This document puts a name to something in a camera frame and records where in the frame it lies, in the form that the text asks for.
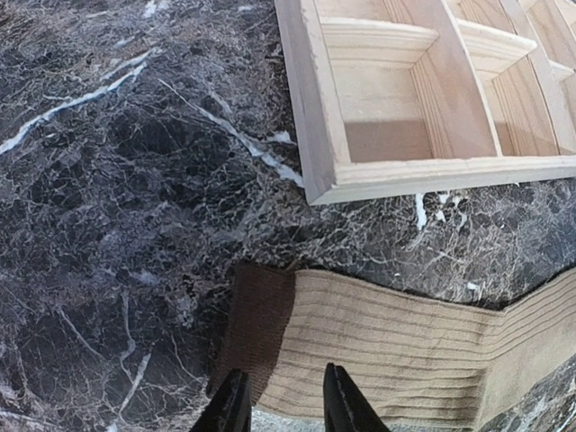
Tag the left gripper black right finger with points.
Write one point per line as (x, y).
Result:
(345, 407)

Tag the plain brown sock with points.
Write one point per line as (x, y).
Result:
(417, 360)

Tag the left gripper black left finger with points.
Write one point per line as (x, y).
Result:
(230, 408)

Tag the wooden compartment tray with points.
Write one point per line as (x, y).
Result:
(405, 97)

